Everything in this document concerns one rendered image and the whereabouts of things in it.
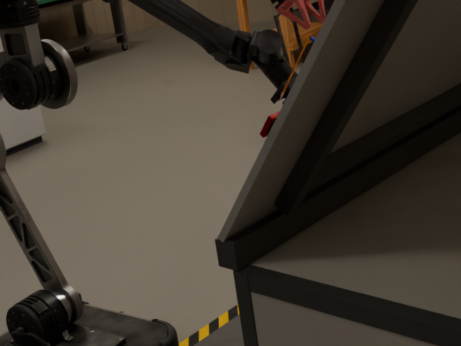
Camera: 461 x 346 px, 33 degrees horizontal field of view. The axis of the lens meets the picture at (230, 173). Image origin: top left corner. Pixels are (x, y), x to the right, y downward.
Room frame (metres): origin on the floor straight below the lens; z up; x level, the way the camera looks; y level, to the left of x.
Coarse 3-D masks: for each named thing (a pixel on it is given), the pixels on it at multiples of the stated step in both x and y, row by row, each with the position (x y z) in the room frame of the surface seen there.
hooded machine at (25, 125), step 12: (0, 36) 5.76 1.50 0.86; (0, 48) 5.74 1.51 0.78; (0, 108) 5.65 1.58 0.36; (12, 108) 5.73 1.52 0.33; (36, 108) 5.91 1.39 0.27; (0, 120) 5.63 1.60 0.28; (12, 120) 5.71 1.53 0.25; (24, 120) 5.80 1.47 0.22; (36, 120) 5.89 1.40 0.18; (0, 132) 5.61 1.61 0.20; (12, 132) 5.69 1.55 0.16; (24, 132) 5.77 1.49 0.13; (36, 132) 5.87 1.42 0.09; (12, 144) 5.67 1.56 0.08; (24, 144) 5.80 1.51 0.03
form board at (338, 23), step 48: (336, 0) 1.27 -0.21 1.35; (384, 0) 1.37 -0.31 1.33; (432, 0) 1.55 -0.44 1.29; (336, 48) 1.35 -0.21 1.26; (432, 48) 1.73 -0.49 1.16; (288, 96) 1.36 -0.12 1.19; (384, 96) 1.69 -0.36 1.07; (432, 96) 1.98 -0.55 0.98; (288, 144) 1.45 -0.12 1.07; (336, 144) 1.66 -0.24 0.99; (240, 192) 1.46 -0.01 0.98
